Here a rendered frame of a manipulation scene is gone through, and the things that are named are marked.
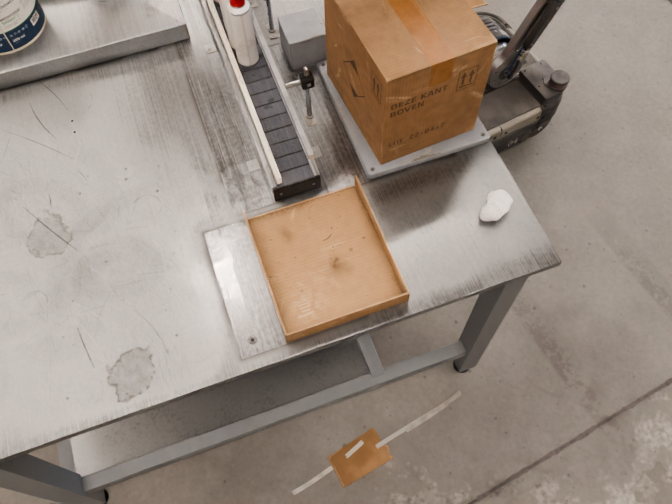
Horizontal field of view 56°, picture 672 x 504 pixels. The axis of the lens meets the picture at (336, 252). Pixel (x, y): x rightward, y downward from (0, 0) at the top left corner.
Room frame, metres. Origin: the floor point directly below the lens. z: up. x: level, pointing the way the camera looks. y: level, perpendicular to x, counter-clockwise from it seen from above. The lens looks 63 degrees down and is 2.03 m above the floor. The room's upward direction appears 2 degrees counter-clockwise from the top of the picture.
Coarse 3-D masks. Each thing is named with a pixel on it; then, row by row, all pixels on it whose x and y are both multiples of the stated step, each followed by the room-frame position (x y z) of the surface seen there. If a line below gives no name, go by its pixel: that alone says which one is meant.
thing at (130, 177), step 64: (192, 0) 1.40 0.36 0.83; (256, 0) 1.39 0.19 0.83; (320, 0) 1.38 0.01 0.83; (128, 64) 1.17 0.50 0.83; (192, 64) 1.17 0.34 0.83; (0, 128) 0.99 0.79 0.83; (64, 128) 0.98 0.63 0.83; (128, 128) 0.97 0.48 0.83; (192, 128) 0.96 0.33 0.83; (320, 128) 0.95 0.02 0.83; (0, 192) 0.80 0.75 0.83; (64, 192) 0.80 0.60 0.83; (128, 192) 0.79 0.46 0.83; (192, 192) 0.78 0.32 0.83; (256, 192) 0.78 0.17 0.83; (320, 192) 0.77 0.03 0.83; (384, 192) 0.76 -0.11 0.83; (448, 192) 0.76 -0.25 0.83; (512, 192) 0.75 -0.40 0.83; (0, 256) 0.64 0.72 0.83; (64, 256) 0.63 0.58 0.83; (128, 256) 0.63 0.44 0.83; (192, 256) 0.62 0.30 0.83; (256, 256) 0.62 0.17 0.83; (448, 256) 0.60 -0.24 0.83; (512, 256) 0.59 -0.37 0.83; (0, 320) 0.49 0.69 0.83; (64, 320) 0.49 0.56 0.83; (128, 320) 0.48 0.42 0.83; (192, 320) 0.48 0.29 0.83; (256, 320) 0.47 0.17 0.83; (384, 320) 0.46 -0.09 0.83; (0, 384) 0.36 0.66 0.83; (64, 384) 0.36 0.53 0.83; (128, 384) 0.35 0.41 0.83; (192, 384) 0.35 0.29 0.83; (0, 448) 0.24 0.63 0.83
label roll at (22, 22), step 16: (0, 0) 1.20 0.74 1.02; (16, 0) 1.23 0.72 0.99; (32, 0) 1.27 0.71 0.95; (0, 16) 1.19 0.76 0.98; (16, 16) 1.21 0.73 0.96; (32, 16) 1.24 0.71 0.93; (0, 32) 1.18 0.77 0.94; (16, 32) 1.20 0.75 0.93; (32, 32) 1.22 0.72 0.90; (0, 48) 1.17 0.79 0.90; (16, 48) 1.19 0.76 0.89
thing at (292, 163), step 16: (256, 64) 1.11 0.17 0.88; (256, 80) 1.06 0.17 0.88; (272, 80) 1.06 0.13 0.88; (256, 96) 1.01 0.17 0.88; (272, 96) 1.01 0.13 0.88; (256, 112) 0.96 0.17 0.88; (272, 112) 0.96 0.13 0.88; (272, 128) 0.91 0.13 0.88; (288, 128) 0.91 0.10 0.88; (272, 144) 0.87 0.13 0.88; (288, 144) 0.87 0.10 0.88; (288, 160) 0.82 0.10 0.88; (304, 160) 0.82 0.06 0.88; (288, 176) 0.78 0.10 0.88; (304, 176) 0.78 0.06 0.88
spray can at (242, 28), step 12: (240, 0) 1.11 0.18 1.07; (228, 12) 1.11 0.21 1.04; (240, 12) 1.10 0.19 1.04; (240, 24) 1.10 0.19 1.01; (252, 24) 1.12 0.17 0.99; (240, 36) 1.10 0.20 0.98; (252, 36) 1.11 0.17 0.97; (240, 48) 1.10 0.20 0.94; (252, 48) 1.11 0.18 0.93; (240, 60) 1.11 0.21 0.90; (252, 60) 1.10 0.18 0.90
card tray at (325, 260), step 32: (352, 192) 0.76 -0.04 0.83; (256, 224) 0.69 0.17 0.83; (288, 224) 0.69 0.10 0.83; (320, 224) 0.69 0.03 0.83; (352, 224) 0.68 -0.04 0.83; (288, 256) 0.61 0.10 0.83; (320, 256) 0.61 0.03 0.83; (352, 256) 0.61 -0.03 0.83; (384, 256) 0.60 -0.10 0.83; (288, 288) 0.54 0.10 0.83; (320, 288) 0.53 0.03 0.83; (352, 288) 0.53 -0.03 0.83; (384, 288) 0.53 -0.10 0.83; (288, 320) 0.47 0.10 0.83; (320, 320) 0.46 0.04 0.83
